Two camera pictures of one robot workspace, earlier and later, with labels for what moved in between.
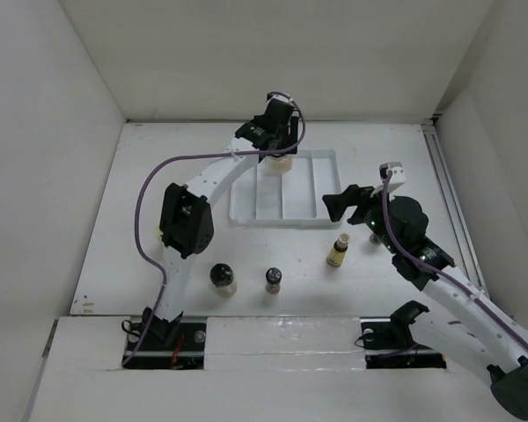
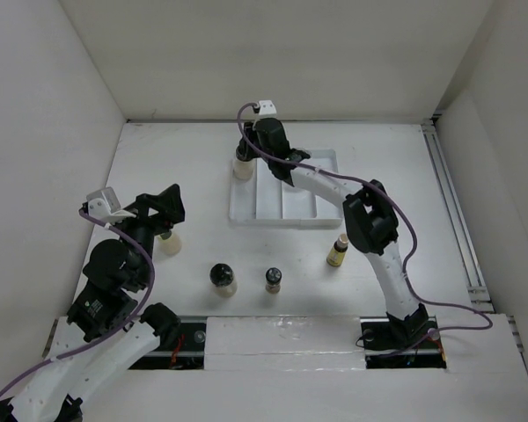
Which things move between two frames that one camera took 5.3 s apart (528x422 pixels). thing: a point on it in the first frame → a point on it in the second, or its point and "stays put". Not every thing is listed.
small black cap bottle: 273,283 stays put
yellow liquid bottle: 336,255 stays put
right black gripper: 336,204 → 250,130
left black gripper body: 287,135 → 143,231
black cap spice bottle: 222,279 stays put
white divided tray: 261,198 stays put
